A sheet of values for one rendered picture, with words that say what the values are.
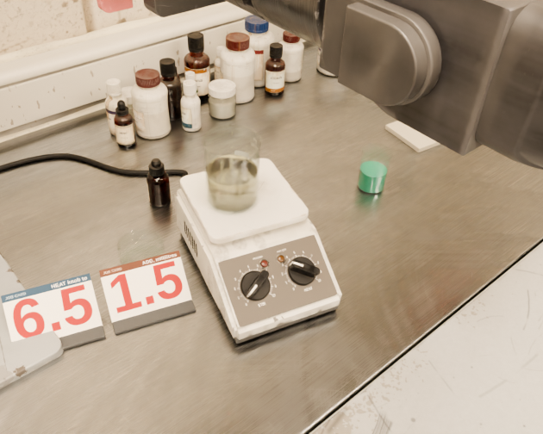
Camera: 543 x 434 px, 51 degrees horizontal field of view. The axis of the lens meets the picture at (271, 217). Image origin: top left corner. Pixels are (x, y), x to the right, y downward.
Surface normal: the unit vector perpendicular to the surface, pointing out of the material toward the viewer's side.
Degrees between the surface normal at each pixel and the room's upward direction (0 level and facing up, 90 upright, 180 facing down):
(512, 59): 87
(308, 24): 106
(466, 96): 90
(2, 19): 90
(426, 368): 0
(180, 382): 0
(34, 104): 90
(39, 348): 0
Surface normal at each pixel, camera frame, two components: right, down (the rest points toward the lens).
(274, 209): 0.04, -0.75
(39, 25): 0.65, 0.52
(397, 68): -0.76, 0.40
